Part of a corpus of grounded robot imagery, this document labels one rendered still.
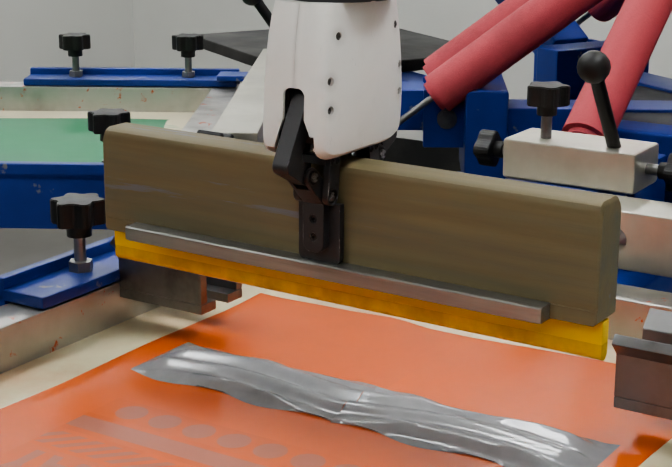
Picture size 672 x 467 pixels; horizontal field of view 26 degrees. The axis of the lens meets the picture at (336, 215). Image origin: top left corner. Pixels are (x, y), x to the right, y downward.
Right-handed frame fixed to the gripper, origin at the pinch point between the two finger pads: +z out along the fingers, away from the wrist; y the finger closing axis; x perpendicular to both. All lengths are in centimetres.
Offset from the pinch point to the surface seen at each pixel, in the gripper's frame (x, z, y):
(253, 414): -5.2, 13.9, 2.5
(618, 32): -7, -5, -64
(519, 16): -22, -4, -73
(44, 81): -94, 10, -70
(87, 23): -381, 59, -391
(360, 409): 1.2, 13.3, -1.1
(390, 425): 4.2, 13.3, -0.1
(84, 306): -25.4, 11.3, -2.8
